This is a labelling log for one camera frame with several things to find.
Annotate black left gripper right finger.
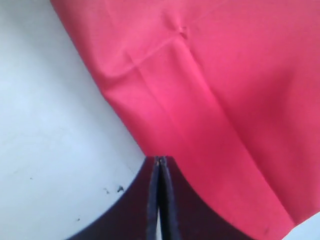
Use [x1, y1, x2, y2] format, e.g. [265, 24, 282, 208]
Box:
[158, 156, 251, 240]

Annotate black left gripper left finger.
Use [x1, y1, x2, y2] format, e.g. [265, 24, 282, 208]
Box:
[70, 157, 160, 240]

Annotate red tablecloth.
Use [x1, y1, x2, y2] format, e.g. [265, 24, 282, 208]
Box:
[52, 0, 320, 240]

